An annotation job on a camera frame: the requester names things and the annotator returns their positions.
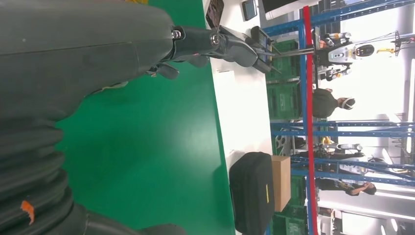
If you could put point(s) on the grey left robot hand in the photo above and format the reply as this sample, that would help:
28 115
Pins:
81 48

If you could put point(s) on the yellow tape sheet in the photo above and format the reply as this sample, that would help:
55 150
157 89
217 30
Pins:
136 1

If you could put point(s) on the green table mat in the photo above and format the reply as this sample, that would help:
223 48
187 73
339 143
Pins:
146 146

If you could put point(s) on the smartphone with lit screen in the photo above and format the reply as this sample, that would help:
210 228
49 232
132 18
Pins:
214 13

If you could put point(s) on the black smartphone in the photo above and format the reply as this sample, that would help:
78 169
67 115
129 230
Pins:
249 9

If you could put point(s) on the green plastic crate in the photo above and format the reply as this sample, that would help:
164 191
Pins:
291 223
283 102
282 65

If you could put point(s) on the black zip carrying case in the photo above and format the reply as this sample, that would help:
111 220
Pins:
251 194

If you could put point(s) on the brown cardboard box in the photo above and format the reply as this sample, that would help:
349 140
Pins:
281 181

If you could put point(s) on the person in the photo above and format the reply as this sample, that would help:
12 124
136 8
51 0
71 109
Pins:
324 103
356 188

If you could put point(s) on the blue metal rack frame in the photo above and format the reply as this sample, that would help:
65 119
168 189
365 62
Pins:
302 81

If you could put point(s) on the red vertical post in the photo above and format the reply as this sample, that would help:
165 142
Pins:
310 97

